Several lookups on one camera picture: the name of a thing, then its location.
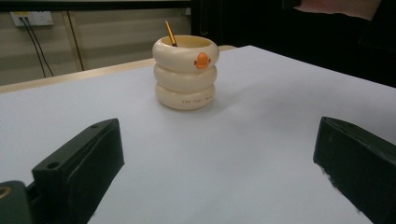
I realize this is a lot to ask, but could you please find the pale pink sheet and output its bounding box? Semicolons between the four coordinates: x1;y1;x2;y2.
293;0;382;21

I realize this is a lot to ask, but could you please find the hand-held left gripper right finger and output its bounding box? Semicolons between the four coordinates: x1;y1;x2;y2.
313;116;396;224

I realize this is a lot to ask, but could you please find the white table mat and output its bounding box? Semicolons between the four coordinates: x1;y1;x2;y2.
0;45;396;224

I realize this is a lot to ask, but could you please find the white wall socket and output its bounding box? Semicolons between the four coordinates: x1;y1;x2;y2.
9;11;54;27

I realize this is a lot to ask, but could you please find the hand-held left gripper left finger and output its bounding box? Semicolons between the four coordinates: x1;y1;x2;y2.
31;118;125;224

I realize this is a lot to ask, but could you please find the black cable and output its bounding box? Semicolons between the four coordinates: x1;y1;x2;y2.
19;18;48;78
24;18;54;77

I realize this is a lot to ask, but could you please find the thin black gold brush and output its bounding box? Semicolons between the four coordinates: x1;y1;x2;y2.
164;20;178;48

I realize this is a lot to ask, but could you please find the black curtain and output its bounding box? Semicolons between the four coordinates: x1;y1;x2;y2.
190;0;396;89

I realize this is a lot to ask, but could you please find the cream ringed brush holder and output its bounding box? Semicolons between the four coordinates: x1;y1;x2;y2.
151;35;220;111

